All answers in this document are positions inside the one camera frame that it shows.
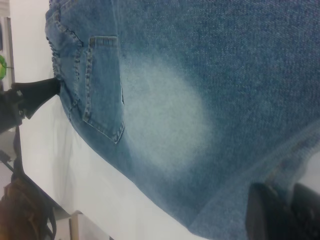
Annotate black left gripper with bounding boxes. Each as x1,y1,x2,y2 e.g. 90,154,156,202
0,77,62,136

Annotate green round object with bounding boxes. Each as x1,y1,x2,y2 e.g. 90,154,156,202
0,55,7,81

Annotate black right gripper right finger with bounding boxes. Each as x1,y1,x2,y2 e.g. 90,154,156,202
291,183,320,240

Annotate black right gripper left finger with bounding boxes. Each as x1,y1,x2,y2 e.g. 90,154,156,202
245,182,298,240

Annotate brown leather bag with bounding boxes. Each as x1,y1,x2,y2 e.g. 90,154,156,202
0,174,56,240

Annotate blue denim shorts with print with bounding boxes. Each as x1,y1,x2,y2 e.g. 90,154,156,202
44,0,320,240

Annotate white vertical frame post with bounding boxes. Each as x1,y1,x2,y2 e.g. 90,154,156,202
4,16,16,85

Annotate white box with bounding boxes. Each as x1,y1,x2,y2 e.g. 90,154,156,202
69,210,85,240

